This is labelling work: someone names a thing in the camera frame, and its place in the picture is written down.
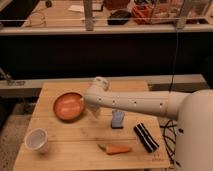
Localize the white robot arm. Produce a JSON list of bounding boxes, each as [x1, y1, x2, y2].
[[84, 77, 213, 171]]

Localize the orange bowl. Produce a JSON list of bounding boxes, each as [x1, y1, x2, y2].
[[53, 92, 84, 121]]

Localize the blue sponge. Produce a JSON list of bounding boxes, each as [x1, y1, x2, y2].
[[111, 110, 125, 129]]

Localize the orange toy carrot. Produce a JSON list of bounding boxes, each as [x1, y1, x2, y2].
[[98, 144, 132, 155]]

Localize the black white striped block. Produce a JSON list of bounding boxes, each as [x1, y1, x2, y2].
[[133, 123, 159, 153]]

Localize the clear plastic cup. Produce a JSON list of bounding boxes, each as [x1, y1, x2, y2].
[[24, 128, 49, 154]]

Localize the metal clamp at left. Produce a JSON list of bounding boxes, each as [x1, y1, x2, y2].
[[0, 67, 26, 86]]

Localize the black pouch on bench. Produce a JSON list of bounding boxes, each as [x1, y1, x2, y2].
[[107, 10, 131, 25]]

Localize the white paper on bench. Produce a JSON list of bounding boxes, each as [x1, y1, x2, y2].
[[68, 5, 84, 13]]

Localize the orange basket on bench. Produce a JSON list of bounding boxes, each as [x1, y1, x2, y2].
[[131, 5, 152, 25]]

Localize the black floor cables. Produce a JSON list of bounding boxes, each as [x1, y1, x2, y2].
[[159, 119, 179, 168]]

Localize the grey metal post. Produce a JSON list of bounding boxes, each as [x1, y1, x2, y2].
[[83, 0, 93, 31]]

